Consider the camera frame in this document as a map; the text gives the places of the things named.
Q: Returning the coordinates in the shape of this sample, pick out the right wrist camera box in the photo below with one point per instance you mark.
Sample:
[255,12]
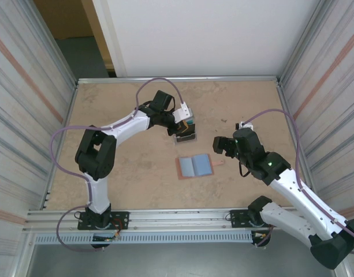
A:
[247,125]

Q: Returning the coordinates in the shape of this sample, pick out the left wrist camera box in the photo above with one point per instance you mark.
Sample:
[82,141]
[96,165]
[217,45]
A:
[182,113]

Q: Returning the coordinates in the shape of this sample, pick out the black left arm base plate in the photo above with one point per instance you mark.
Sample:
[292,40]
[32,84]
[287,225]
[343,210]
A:
[122,219]

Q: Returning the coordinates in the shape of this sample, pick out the teal chip credit card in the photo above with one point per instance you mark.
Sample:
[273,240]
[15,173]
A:
[191,122]

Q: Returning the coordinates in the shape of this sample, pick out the aluminium table edge rail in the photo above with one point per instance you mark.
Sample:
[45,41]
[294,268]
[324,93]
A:
[70,109]
[286,109]
[176,79]

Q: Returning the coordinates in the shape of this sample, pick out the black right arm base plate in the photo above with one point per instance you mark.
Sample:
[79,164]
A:
[240,217]

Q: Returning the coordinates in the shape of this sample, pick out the aluminium mounting rail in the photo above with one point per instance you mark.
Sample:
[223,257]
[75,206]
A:
[176,216]

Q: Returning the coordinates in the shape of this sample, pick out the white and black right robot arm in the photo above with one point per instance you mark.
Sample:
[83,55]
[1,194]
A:
[298,196]

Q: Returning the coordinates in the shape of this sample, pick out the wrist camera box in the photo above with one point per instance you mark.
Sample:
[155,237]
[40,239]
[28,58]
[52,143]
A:
[247,125]
[182,113]

